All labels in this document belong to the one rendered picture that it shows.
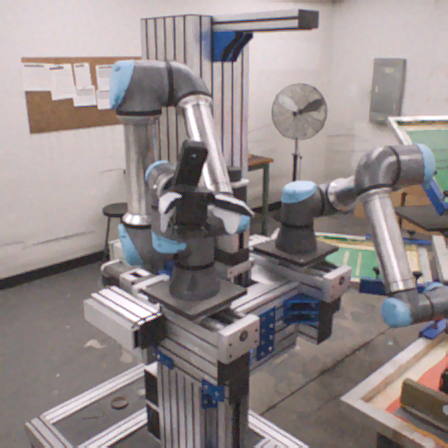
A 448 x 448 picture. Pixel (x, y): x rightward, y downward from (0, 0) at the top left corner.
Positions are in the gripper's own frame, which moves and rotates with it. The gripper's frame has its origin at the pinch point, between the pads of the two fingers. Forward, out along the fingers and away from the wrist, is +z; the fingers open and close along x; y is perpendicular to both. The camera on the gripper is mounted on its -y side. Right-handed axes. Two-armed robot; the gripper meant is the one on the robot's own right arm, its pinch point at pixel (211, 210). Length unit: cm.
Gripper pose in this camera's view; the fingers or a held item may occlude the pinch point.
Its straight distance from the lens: 78.5
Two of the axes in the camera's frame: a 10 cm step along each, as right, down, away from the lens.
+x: -9.3, -0.3, -3.6
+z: 3.3, 3.0, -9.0
